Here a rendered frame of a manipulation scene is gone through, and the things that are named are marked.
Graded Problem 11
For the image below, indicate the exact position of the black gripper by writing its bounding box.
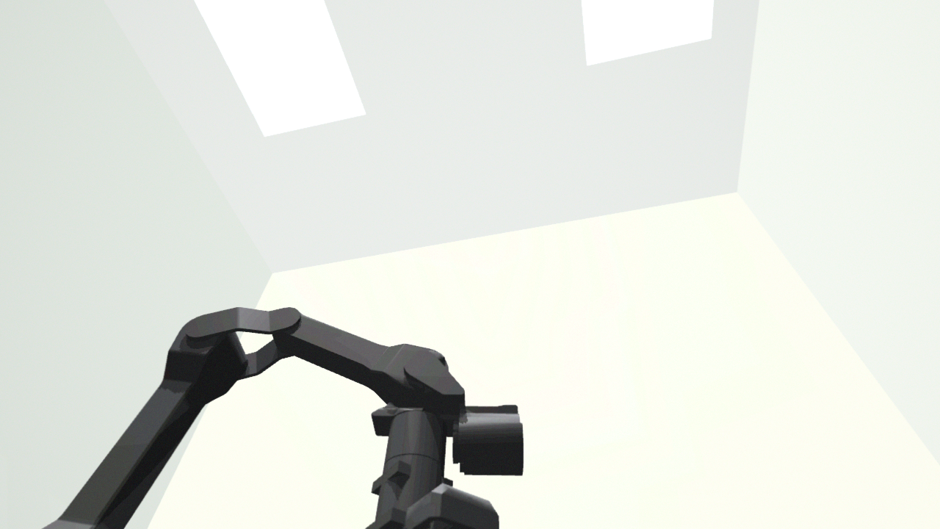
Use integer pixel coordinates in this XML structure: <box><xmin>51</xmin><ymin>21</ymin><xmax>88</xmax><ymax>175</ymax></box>
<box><xmin>365</xmin><ymin>455</ymin><xmax>499</xmax><ymax>529</ymax></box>

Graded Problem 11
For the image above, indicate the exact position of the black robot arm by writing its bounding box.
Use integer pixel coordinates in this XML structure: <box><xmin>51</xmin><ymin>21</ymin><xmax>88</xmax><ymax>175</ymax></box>
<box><xmin>41</xmin><ymin>307</ymin><xmax>524</xmax><ymax>529</ymax></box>

